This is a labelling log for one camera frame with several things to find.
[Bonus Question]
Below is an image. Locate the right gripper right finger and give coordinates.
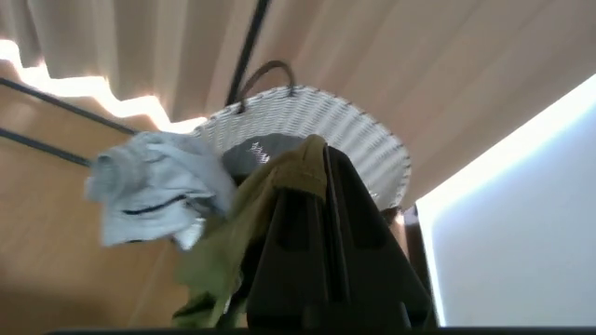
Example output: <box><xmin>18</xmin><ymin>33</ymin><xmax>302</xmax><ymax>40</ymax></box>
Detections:
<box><xmin>328</xmin><ymin>144</ymin><xmax>440</xmax><ymax>329</ymax></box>

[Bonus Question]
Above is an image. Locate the white laundry basket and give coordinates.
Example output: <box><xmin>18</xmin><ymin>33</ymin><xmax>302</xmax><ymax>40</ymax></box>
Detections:
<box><xmin>190</xmin><ymin>59</ymin><xmax>413</xmax><ymax>211</ymax></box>

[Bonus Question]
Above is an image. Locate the black clothes rack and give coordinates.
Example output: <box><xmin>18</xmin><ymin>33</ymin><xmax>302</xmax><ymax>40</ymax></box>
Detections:
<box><xmin>0</xmin><ymin>0</ymin><xmax>272</xmax><ymax>168</ymax></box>

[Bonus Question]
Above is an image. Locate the pale grey garment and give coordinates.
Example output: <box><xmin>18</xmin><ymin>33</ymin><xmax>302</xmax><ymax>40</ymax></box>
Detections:
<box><xmin>83</xmin><ymin>130</ymin><xmax>238</xmax><ymax>252</ymax></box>

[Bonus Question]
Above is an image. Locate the green long-sleeved shirt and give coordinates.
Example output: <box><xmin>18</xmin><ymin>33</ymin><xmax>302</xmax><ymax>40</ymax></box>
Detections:
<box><xmin>170</xmin><ymin>133</ymin><xmax>330</xmax><ymax>329</ymax></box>

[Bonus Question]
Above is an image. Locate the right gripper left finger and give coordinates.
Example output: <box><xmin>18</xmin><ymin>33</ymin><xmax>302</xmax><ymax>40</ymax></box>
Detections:
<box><xmin>245</xmin><ymin>148</ymin><xmax>350</xmax><ymax>329</ymax></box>

